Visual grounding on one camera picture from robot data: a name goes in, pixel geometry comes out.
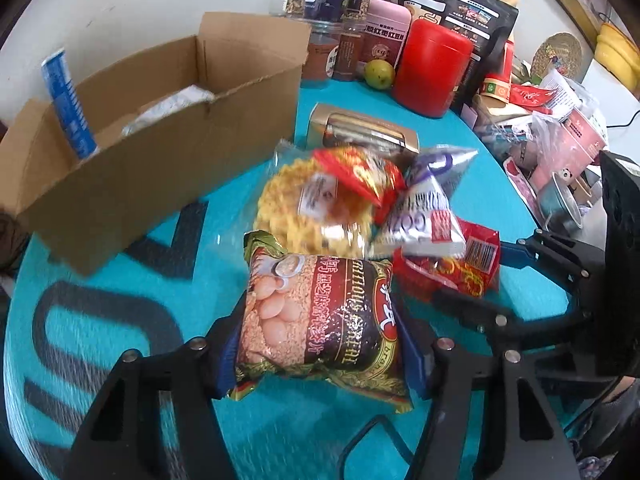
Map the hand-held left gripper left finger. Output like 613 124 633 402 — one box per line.
62 297 248 480

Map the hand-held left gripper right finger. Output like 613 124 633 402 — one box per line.
392 307 581 480

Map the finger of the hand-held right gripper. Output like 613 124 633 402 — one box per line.
432 287 596 361
499 229 608 291

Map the red snack packet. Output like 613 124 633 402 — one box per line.
312 146 406 211
392 217 501 303

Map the brown egg print snack bag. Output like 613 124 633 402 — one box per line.
227 230 416 413

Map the purple white snack packet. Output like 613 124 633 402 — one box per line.
372 145 478 258

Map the clear waffle cookie bag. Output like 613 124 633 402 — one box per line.
252 140 381 256

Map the cardboard box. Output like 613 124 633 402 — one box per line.
0 11 313 277

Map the gold window box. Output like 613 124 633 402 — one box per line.
307 103 421 156

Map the person's right forearm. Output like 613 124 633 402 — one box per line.
565 377 640 480

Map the red pink pouch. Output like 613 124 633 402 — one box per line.
502 156 543 211

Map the metal bowl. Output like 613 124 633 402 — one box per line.
540 170 587 230

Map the teal foam mat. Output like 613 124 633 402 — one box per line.
2 77 576 480

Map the clear plastic bag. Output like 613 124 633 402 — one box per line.
527 67 608 166

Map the pink panda box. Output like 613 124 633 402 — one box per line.
530 105 608 196

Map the woven round coaster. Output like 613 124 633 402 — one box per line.
530 32 585 78

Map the yellow banana bunch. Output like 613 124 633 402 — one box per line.
595 22 640 88

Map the red canister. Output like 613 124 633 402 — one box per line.
392 17 475 119

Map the green fruit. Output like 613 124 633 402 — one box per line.
363 59 396 90

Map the black printed pouch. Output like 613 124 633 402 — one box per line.
397 0 520 106

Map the clear jar dark label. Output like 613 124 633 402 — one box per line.
332 15 372 82

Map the pink jar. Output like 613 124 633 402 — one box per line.
361 0 412 73

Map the white plastic packet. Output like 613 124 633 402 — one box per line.
121 86 216 136

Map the clear jar brown powder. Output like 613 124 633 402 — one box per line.
301 20 346 89

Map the black cable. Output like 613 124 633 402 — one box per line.
339 415 416 480

